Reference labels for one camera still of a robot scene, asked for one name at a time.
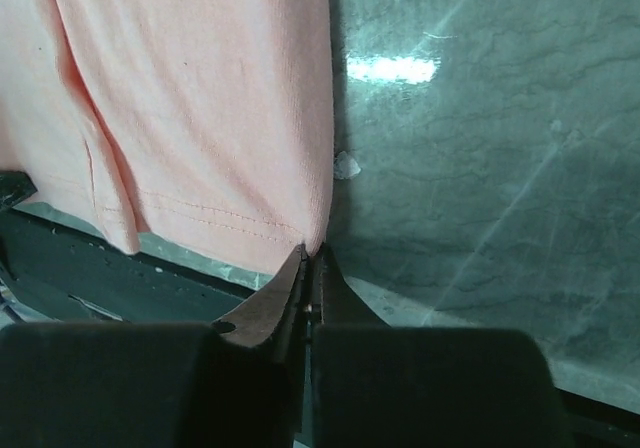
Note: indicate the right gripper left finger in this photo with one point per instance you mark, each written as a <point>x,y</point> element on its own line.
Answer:
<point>233,382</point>

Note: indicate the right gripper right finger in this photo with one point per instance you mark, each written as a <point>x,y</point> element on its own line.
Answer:
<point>375,385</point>

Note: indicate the salmon pink t-shirt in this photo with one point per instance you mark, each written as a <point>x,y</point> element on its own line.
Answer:
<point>206,122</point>

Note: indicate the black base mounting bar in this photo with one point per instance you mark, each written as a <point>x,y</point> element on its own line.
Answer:
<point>68,274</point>

